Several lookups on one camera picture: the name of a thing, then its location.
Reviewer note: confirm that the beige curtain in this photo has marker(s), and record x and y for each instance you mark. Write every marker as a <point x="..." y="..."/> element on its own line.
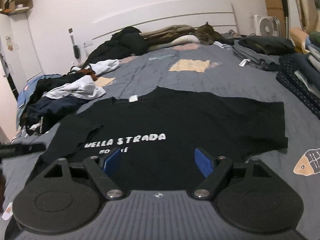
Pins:
<point x="305" y="2"/>

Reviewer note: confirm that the olive folded blanket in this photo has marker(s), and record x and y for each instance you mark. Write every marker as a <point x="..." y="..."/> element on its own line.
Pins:
<point x="170" y="31"/>

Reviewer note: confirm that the white sweatshirt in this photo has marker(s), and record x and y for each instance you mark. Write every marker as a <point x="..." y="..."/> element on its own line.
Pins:
<point x="105" y="66"/>

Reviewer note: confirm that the black t-shirt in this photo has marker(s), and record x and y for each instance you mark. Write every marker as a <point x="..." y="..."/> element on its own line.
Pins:
<point x="187" y="120"/>

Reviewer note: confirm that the white fan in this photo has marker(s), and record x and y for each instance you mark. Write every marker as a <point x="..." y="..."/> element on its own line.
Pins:
<point x="266" y="26"/>

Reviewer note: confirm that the white wardrobe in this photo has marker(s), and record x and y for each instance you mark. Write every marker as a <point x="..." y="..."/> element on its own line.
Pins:
<point x="20" y="50"/>

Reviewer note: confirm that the navy dotted cloth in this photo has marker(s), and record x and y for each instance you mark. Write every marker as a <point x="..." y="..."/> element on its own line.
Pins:
<point x="297" y="80"/>

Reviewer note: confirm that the black puffer jacket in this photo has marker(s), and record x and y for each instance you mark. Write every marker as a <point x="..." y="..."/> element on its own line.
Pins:
<point x="125" y="45"/>

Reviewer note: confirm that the cartoon wardrobe sticker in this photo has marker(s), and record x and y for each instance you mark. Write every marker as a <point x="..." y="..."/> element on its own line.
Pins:
<point x="9" y="43"/>

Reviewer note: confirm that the black hairbrush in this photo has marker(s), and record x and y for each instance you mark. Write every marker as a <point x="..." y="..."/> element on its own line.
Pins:
<point x="76" y="50"/>

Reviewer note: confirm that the black crumpled garment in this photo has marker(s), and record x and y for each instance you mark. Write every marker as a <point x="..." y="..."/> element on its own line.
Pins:
<point x="52" y="83"/>

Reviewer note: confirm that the stack of folded clothes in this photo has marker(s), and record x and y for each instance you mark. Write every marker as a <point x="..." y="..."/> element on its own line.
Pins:
<point x="313" y="52"/>

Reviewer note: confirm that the grey quilted blanket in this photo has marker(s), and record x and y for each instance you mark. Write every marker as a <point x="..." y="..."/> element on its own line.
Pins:
<point x="250" y="80"/>

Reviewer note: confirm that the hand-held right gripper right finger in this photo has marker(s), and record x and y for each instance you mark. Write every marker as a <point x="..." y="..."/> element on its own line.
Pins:
<point x="203" y="162"/>

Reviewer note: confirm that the cardboard box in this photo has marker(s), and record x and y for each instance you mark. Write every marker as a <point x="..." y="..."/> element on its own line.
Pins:
<point x="21" y="3"/>

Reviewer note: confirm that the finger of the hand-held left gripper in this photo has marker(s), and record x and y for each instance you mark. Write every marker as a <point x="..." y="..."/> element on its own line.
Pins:
<point x="25" y="149"/>

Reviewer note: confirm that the reddish brown cloth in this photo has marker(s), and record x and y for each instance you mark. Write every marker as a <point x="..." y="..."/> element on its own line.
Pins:
<point x="88" y="74"/>

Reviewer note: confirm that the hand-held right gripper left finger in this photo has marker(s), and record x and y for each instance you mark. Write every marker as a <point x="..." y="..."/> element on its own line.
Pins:
<point x="112" y="162"/>

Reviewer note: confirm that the navy garment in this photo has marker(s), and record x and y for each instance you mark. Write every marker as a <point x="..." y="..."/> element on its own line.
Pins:
<point x="55" y="110"/>

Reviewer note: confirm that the tabby cat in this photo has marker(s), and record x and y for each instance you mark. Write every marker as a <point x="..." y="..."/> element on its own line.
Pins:
<point x="207" y="35"/>

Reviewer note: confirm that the white headboard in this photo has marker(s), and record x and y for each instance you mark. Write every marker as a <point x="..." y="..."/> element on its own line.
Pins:
<point x="175" y="12"/>

